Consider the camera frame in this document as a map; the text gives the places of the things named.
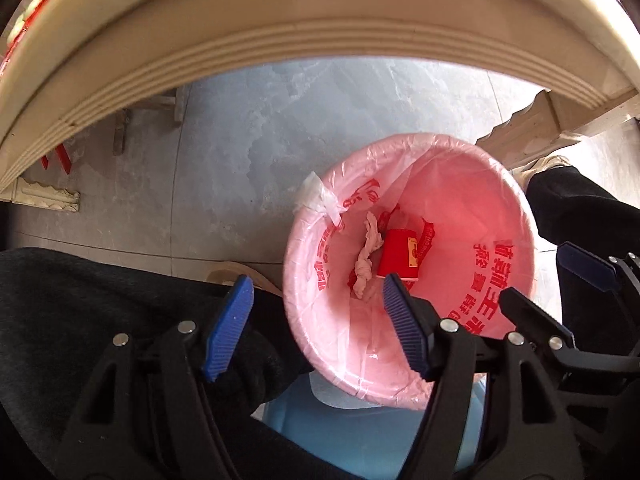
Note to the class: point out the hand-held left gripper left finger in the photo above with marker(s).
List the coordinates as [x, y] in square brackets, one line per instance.
[227, 330]

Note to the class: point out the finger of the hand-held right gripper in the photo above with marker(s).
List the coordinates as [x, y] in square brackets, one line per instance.
[585, 262]
[535, 317]

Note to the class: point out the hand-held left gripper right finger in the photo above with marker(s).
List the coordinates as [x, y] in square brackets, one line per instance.
[402, 320]

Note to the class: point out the pink lined waste bin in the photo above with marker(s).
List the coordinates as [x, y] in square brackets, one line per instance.
[465, 220]

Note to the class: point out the person's right leg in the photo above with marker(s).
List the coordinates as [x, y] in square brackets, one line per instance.
[585, 210]

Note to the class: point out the person's left beige shoe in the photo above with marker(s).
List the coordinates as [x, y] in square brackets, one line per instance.
[235, 275]

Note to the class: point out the person's beige shoe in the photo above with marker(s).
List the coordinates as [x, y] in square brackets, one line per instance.
[542, 165]
[235, 275]

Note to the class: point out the red paper cup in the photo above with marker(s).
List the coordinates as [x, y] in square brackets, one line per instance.
[395, 255]

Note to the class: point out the crumpled white tissue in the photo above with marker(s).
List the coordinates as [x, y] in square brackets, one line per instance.
[370, 245]

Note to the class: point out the person's right beige shoe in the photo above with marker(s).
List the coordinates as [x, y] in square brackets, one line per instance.
[542, 165]

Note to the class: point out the light blue plastic stool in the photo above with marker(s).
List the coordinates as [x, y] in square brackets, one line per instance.
[350, 440]

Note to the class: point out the red paper strips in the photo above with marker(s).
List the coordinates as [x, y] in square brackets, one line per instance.
[62, 157]

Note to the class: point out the cream table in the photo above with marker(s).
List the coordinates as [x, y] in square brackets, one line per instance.
[300, 10]

